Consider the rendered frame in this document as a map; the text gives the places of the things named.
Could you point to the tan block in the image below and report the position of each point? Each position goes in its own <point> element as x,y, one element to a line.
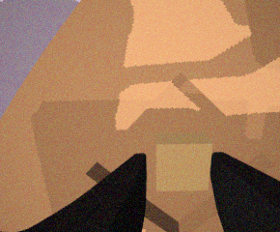
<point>183,161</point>

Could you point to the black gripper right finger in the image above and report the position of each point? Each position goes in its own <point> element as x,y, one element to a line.
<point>246,199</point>

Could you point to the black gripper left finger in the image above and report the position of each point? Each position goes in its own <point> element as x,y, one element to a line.
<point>118,203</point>

